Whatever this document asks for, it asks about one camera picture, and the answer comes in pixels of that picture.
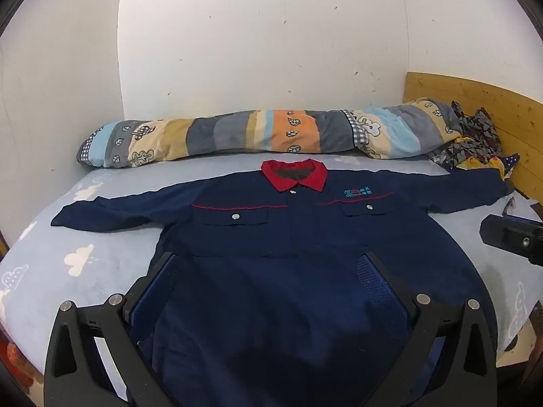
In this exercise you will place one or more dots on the wooden bed frame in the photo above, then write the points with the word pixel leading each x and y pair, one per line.
pixel 517 354

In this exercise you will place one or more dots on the striped patchwork rolled quilt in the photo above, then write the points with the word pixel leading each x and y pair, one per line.
pixel 254 133

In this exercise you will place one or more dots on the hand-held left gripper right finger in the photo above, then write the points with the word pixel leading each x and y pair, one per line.
pixel 377 288

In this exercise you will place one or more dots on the grey red patterned cloth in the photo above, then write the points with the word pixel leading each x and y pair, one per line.
pixel 475 135

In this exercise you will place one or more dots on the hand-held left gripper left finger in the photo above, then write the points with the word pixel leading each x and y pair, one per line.
pixel 156 282

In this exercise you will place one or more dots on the eyeglasses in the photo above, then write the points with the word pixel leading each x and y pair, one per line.
pixel 510 207

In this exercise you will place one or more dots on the orange red object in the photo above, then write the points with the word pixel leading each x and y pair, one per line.
pixel 15 360

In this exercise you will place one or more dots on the light blue cloud bed sheet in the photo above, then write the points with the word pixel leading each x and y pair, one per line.
pixel 106 237

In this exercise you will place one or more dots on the navy yellow star cloth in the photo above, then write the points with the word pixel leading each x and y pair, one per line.
pixel 507 163

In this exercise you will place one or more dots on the wooden headboard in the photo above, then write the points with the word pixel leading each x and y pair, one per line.
pixel 488 101

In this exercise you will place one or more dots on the navy jacket with red collar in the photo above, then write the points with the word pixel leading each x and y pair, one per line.
pixel 275 241

